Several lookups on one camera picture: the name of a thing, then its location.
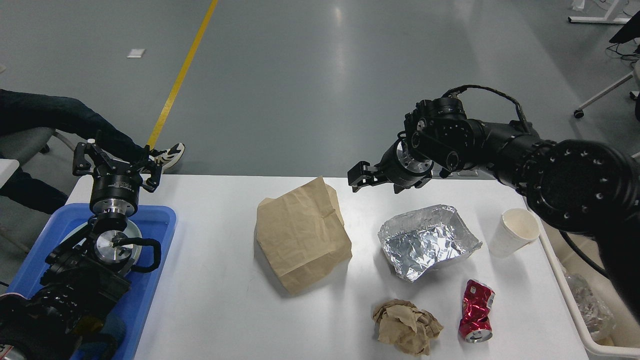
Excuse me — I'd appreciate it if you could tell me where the crushed red can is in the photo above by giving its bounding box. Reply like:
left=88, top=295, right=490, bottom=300
left=458, top=279, right=496, bottom=344

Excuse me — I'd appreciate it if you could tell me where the seated person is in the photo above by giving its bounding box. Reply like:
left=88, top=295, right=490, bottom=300
left=0, top=89, right=186, bottom=215

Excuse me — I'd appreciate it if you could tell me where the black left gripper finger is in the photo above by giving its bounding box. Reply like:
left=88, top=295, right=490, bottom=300
left=134, top=145, right=162, bottom=193
left=72, top=139, right=117, bottom=177

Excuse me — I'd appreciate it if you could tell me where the white desk frame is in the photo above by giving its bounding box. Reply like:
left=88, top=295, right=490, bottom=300
left=567, top=0, right=639, bottom=26

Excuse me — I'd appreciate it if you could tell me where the aluminium foil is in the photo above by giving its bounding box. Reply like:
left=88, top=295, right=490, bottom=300
left=377, top=203, right=483, bottom=283

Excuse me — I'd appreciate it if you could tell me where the white chair base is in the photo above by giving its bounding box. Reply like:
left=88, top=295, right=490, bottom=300
left=573, top=61, right=640, bottom=119

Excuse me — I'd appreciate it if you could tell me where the blue plastic tray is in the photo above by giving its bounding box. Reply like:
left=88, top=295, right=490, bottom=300
left=0, top=202, right=178, bottom=360

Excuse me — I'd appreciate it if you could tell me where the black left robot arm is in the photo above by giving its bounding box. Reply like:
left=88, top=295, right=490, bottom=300
left=1, top=139, right=162, bottom=360

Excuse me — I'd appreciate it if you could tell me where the brown paper bag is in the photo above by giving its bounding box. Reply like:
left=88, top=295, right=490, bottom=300
left=255, top=177, right=352, bottom=296

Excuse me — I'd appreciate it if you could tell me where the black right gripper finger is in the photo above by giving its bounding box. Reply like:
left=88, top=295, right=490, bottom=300
left=393, top=180, right=426, bottom=194
left=347, top=161, right=388, bottom=193

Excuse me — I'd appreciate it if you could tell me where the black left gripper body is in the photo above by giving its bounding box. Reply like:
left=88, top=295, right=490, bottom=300
left=89, top=160, right=143, bottom=217

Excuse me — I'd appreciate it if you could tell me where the white paper cup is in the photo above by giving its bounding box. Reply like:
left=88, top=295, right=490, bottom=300
left=487, top=208, right=540, bottom=258

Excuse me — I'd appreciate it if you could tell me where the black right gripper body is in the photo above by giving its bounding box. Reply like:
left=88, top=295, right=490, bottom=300
left=377, top=139, right=434, bottom=186

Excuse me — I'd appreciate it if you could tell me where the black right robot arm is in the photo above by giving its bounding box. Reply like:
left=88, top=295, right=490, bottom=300
left=347, top=84, right=640, bottom=320

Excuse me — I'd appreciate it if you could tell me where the crumpled brown paper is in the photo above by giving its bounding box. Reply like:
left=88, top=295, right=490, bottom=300
left=371, top=299, right=444, bottom=357

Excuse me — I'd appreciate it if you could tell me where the beige plastic bin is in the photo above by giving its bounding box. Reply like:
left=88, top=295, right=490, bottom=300
left=535, top=216, right=640, bottom=360

